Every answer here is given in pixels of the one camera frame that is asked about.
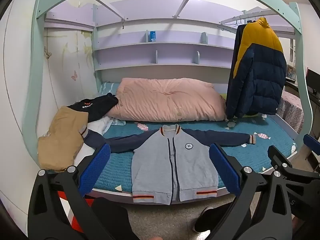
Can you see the person's leg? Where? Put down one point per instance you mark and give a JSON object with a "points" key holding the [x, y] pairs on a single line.
{"points": [[207, 220], [112, 220]]}

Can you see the black printed garment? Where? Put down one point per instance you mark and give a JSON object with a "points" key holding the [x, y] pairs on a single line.
{"points": [[97, 106]]}

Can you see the white cloth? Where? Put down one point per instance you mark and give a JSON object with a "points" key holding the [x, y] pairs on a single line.
{"points": [[100, 126]]}

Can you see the navy and yellow puffer jacket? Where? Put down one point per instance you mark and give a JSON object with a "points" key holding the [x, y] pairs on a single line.
{"points": [[260, 80]]}

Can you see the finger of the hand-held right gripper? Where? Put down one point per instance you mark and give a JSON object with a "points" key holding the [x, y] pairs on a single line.
{"points": [[277, 158], [312, 143]]}

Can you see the black monitor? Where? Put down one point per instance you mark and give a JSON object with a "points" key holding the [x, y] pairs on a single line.
{"points": [[313, 80]]}

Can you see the grey and navy zip jacket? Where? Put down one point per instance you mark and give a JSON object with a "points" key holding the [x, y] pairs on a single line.
{"points": [[155, 165]]}

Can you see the white clothes rail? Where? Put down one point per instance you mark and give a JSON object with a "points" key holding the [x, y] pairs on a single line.
{"points": [[230, 20]]}

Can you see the colourful cartoon picture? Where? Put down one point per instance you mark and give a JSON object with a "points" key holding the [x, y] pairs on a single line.
{"points": [[291, 73]]}

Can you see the person's left leg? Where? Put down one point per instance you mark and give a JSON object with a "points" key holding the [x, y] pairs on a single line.
{"points": [[112, 220]]}

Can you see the small blue box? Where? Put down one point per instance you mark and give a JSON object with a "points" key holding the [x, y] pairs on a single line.
{"points": [[153, 36]]}

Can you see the khaki folded garment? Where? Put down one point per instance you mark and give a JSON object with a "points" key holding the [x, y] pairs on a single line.
{"points": [[62, 137]]}

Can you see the teal quilted bed sheet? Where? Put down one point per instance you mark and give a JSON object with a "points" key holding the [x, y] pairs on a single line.
{"points": [[270, 135]]}

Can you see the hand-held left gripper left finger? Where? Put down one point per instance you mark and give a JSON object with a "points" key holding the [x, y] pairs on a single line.
{"points": [[95, 167]]}

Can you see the lavender shelf unit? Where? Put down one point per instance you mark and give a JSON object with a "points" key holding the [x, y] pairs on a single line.
{"points": [[175, 55]]}

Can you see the mint green bunk bed frame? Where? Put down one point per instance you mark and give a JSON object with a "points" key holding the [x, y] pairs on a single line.
{"points": [[32, 92]]}

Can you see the person's right leg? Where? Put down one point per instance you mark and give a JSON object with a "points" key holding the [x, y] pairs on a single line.
{"points": [[207, 220]]}

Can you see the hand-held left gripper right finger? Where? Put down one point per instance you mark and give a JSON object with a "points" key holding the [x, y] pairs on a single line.
{"points": [[223, 167]]}

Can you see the pink patterned bedding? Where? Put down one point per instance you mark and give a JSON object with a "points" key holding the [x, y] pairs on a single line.
{"points": [[291, 112]]}

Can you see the white low table red edge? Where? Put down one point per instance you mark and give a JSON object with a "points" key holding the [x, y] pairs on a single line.
{"points": [[66, 205]]}

